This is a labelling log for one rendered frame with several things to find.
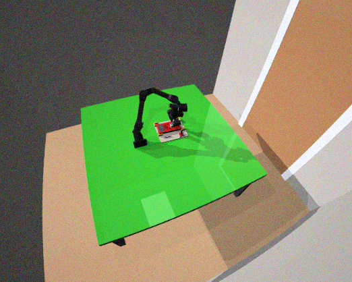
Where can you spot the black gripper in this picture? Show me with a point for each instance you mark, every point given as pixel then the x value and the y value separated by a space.
pixel 172 116

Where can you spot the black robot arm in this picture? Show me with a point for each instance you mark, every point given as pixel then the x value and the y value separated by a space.
pixel 175 107

